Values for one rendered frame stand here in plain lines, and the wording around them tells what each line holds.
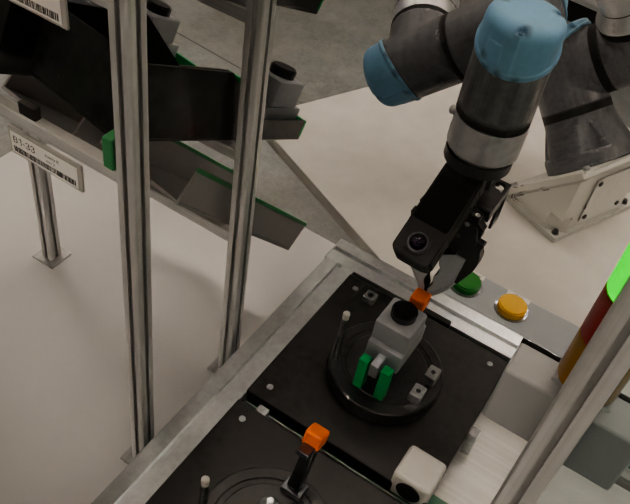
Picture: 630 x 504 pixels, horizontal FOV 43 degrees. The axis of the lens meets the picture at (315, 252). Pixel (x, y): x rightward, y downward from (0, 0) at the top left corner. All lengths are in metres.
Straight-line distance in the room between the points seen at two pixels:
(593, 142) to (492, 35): 0.67
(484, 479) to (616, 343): 0.45
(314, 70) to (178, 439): 2.49
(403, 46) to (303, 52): 2.50
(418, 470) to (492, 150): 0.35
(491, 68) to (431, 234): 0.18
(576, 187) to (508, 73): 0.62
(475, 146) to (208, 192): 0.28
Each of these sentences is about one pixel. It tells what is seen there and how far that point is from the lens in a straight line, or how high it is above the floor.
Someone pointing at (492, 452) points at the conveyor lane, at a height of 0.92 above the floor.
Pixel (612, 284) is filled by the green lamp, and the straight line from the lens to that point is 0.59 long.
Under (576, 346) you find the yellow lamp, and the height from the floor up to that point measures 1.30.
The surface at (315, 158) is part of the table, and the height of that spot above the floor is 0.86.
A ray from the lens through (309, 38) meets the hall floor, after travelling 3.48.
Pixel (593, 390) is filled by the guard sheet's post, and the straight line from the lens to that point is 0.62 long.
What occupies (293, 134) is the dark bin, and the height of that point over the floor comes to 1.20.
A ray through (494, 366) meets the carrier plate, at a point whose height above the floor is 0.97.
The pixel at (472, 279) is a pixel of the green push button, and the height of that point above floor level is 0.97.
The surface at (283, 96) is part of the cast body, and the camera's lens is 0.89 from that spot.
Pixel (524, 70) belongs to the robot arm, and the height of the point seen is 1.39.
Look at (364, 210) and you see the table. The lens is 1.35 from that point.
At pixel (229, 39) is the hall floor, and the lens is 3.40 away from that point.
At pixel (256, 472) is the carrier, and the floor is 0.99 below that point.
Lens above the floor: 1.75
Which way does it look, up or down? 45 degrees down
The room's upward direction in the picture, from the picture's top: 11 degrees clockwise
